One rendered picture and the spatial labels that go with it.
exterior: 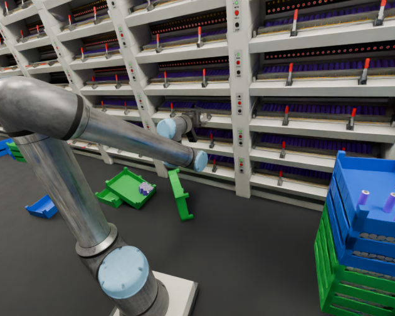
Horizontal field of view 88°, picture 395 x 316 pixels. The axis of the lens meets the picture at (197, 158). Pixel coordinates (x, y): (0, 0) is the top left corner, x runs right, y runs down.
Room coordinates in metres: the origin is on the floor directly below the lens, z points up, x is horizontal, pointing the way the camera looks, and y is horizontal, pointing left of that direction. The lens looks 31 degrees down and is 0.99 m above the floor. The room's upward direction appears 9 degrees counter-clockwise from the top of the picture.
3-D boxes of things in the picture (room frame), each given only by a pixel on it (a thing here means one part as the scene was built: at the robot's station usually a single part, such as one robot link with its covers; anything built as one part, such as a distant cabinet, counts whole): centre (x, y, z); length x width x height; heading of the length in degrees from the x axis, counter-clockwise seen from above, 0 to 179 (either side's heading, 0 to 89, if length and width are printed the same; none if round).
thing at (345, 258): (0.43, -0.54, 0.36); 0.30 x 0.20 x 0.08; 155
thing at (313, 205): (1.33, -0.04, 0.02); 2.19 x 0.16 x 0.05; 56
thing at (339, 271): (0.43, -0.54, 0.28); 0.30 x 0.20 x 0.08; 155
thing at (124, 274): (0.42, 0.30, 0.31); 0.17 x 0.15 x 0.18; 45
